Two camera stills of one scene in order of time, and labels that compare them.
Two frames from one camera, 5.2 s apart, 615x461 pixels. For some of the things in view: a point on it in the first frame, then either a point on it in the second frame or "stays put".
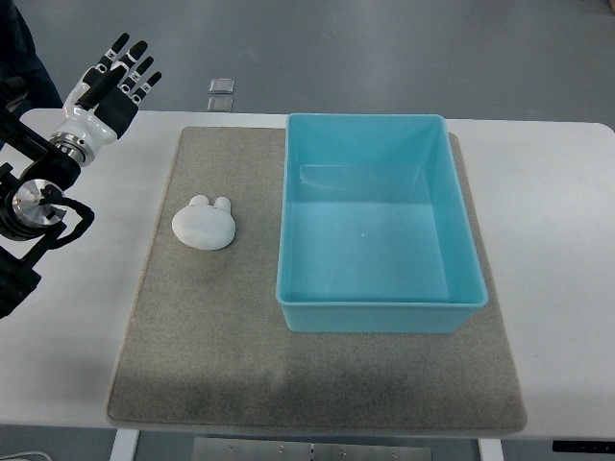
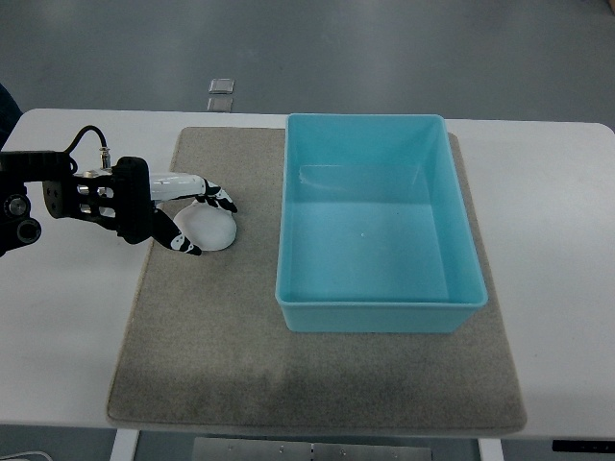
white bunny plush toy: x=200 y=226 stays put
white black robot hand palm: x=107 y=123 → x=135 y=190
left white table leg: x=124 y=445 stays put
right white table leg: x=490 y=449 stays put
